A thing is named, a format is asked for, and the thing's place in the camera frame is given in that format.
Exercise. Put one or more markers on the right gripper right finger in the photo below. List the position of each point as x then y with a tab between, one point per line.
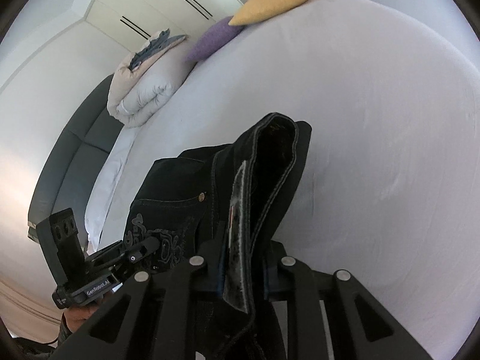
335	316

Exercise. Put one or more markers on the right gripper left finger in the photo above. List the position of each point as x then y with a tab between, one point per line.
148	318

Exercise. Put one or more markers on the black denim pants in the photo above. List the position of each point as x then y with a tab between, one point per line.
237	193

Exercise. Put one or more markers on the person left hand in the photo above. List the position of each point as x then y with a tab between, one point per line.
75	316

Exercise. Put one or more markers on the dark green headboard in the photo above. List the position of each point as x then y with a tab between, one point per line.
73	165

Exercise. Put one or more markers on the folded beige white duvet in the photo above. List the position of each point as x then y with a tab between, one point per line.
135	96

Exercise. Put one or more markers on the folded blue jeans stack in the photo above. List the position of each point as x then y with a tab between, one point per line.
157	43

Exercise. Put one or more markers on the white wardrobe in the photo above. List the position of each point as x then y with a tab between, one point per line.
131	22

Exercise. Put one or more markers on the purple pillow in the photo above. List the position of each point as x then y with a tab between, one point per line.
217	36

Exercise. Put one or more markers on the yellow pillow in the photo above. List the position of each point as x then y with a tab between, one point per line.
255	11

